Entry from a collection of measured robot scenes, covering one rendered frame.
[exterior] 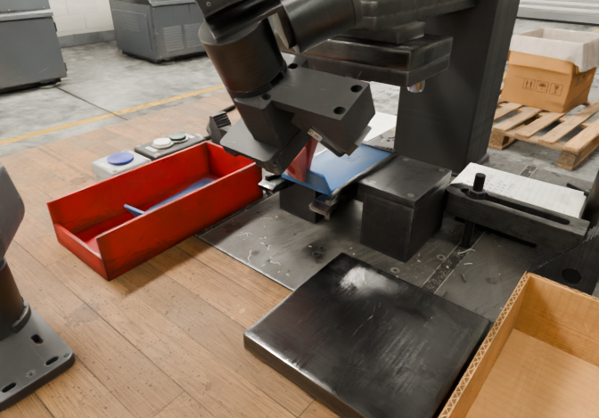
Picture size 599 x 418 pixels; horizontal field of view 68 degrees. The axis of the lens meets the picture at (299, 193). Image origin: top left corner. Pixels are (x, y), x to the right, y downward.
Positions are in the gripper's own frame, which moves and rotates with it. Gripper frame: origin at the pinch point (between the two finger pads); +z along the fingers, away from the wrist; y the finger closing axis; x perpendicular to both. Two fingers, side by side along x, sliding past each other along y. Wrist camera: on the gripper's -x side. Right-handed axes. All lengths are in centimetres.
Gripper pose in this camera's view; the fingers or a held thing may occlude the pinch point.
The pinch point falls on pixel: (299, 173)
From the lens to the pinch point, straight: 50.4
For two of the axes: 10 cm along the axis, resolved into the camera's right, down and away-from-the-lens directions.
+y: 5.6, -7.4, 3.6
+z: 2.8, 5.8, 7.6
